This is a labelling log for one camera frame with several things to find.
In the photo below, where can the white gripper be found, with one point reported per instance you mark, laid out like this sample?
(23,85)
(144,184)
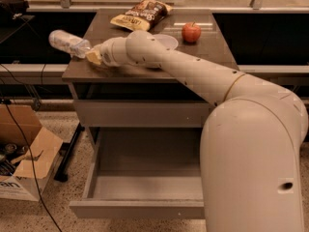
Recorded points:
(106,56)

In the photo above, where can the clear plastic water bottle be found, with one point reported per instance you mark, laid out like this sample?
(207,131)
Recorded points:
(69,43)

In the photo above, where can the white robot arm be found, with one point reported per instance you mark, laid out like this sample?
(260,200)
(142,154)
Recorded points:
(250,143)

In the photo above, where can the closed grey top drawer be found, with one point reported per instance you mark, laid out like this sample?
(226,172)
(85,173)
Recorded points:
(142,114)

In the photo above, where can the grey drawer cabinet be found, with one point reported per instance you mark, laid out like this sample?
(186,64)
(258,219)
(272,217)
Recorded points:
(130,83)

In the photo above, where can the open grey middle drawer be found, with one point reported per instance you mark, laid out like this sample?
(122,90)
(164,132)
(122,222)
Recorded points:
(143,173)

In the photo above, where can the brown yellow chip bag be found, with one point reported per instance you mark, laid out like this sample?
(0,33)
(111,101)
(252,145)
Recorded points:
(143,16)

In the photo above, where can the white ceramic bowl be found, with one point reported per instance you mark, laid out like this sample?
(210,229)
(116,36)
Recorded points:
(166,40)

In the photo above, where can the black bag on desk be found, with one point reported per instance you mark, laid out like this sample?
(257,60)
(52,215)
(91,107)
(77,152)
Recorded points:
(11,9)

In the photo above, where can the red apple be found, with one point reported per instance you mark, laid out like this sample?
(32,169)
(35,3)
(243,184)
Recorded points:
(191,32)

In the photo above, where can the black table leg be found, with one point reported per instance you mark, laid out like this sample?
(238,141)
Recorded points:
(66,150)

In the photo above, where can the cardboard box with items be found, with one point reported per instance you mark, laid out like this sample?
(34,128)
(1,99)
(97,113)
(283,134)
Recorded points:
(28,153)

